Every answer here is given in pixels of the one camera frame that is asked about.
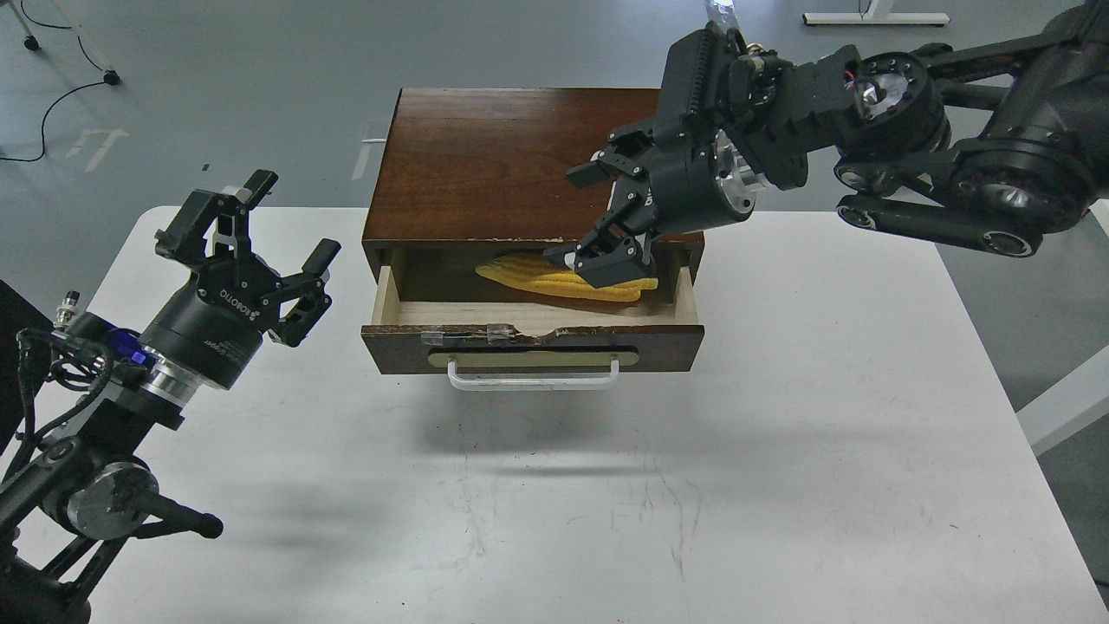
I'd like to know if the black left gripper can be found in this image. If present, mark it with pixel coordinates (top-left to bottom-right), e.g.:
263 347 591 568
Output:
139 170 340 388

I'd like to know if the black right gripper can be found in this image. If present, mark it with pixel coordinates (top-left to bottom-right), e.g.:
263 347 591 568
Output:
543 121 756 289

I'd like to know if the yellow corn cob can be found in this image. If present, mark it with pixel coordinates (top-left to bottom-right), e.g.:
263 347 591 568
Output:
475 250 658 301

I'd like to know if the wooden drawer with white handle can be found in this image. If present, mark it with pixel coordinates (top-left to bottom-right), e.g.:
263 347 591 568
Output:
362 244 705 375

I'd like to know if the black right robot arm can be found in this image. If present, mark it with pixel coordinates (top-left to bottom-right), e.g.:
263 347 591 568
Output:
543 1 1108 288

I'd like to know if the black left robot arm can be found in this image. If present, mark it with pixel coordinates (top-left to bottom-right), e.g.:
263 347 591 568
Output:
3 170 340 623

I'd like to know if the dark wooden cabinet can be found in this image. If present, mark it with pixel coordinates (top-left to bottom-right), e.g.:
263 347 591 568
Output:
363 86 658 274

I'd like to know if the white stand leg with casters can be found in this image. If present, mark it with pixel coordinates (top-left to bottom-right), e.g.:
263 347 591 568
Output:
3 1 122 86

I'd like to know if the white table leg base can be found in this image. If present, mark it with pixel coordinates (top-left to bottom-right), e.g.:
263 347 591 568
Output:
801 1 950 28

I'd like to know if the black floor cable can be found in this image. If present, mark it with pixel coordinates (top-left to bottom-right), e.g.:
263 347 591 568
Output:
0 0 122 165

